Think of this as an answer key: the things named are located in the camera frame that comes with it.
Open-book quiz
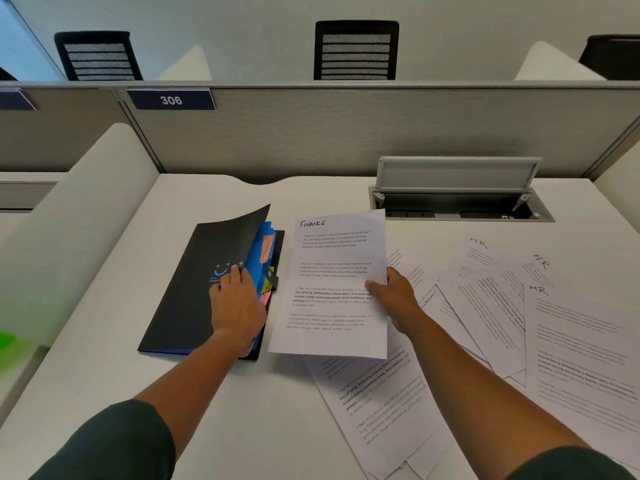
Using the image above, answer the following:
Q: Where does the person's left hand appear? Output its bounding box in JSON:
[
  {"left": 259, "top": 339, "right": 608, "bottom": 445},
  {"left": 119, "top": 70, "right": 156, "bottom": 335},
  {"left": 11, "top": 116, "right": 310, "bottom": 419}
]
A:
[{"left": 209, "top": 264, "right": 269, "bottom": 358}]

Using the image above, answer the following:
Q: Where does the person's right hand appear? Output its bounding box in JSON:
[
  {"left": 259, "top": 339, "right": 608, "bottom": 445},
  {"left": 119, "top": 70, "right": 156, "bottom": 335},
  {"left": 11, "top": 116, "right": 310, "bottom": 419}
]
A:
[{"left": 365, "top": 267, "right": 426, "bottom": 335}]

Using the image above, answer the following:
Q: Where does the black expanding folder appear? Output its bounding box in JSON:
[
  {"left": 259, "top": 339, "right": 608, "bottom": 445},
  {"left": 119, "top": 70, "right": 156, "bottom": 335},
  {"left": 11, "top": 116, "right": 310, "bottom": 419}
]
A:
[{"left": 137, "top": 204, "right": 286, "bottom": 361}]

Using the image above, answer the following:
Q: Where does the thin white paper bundle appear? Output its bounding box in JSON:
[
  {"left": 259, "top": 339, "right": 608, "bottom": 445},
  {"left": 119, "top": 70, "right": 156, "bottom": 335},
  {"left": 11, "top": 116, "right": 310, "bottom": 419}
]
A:
[{"left": 268, "top": 208, "right": 389, "bottom": 359}]

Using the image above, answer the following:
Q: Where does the pile of white papers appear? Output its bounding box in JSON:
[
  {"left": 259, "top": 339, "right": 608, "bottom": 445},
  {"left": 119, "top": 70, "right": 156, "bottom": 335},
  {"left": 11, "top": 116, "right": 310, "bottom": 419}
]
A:
[{"left": 305, "top": 234, "right": 640, "bottom": 480}]

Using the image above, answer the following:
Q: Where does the person's left forearm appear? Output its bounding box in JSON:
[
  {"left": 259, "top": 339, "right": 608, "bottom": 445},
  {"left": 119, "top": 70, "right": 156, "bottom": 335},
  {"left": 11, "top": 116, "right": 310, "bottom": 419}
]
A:
[{"left": 135, "top": 329, "right": 251, "bottom": 448}]

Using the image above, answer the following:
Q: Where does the person's right forearm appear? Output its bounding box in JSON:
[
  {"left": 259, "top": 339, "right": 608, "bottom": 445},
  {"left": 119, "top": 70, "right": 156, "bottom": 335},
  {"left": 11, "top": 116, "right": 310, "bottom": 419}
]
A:
[{"left": 405, "top": 314, "right": 591, "bottom": 471}]

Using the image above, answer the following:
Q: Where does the grey fabric partition panel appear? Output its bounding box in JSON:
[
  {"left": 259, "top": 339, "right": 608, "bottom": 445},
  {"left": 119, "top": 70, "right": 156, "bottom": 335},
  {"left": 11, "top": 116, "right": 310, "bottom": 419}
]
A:
[{"left": 117, "top": 82, "right": 640, "bottom": 185}]

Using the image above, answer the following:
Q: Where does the white side desk divider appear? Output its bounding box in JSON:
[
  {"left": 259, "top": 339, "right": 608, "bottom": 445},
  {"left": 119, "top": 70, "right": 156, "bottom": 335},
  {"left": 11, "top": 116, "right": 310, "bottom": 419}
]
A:
[
  {"left": 0, "top": 123, "right": 160, "bottom": 345},
  {"left": 593, "top": 139, "right": 640, "bottom": 233}
]

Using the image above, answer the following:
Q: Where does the green left sleeve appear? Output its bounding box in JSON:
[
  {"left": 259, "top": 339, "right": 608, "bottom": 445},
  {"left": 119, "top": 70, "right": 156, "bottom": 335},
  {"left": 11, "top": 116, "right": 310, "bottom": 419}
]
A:
[{"left": 29, "top": 399, "right": 176, "bottom": 480}]

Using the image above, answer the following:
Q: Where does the green sleeve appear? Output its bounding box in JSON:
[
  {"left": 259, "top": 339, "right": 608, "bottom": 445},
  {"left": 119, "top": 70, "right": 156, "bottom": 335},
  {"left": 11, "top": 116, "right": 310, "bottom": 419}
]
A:
[
  {"left": 507, "top": 446, "right": 636, "bottom": 480},
  {"left": 29, "top": 399, "right": 176, "bottom": 480}
]

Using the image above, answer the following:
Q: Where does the blue desk number sign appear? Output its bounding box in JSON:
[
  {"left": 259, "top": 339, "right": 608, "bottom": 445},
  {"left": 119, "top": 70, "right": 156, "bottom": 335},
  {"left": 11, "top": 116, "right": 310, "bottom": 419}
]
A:
[
  {"left": 0, "top": 89, "right": 39, "bottom": 112},
  {"left": 127, "top": 88, "right": 217, "bottom": 111}
]

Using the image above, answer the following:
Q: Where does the green right sleeve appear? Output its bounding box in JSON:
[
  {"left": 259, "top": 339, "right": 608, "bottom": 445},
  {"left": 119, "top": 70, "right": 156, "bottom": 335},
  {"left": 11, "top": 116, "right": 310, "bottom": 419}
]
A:
[{"left": 507, "top": 446, "right": 636, "bottom": 480}]

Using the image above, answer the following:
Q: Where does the beige partition panel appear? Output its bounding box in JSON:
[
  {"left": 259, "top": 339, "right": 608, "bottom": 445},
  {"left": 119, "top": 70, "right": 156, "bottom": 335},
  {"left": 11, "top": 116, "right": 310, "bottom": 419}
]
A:
[{"left": 0, "top": 82, "right": 163, "bottom": 173}]

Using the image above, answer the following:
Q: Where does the black mesh office chair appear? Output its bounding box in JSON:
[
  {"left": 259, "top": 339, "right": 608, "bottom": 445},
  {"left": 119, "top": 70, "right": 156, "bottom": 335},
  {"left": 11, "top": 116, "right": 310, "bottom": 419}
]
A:
[
  {"left": 53, "top": 30, "right": 145, "bottom": 82},
  {"left": 313, "top": 20, "right": 401, "bottom": 81}
]

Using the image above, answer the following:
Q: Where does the grey desk cable box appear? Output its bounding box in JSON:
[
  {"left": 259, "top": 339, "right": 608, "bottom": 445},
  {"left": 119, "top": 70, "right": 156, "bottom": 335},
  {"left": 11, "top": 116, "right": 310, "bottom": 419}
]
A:
[{"left": 368, "top": 186, "right": 556, "bottom": 223}]

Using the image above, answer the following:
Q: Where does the closed grey cable box lid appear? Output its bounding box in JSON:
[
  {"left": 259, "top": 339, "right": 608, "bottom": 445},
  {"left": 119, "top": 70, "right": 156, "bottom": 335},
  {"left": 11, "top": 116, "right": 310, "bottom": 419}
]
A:
[{"left": 0, "top": 180, "right": 59, "bottom": 213}]

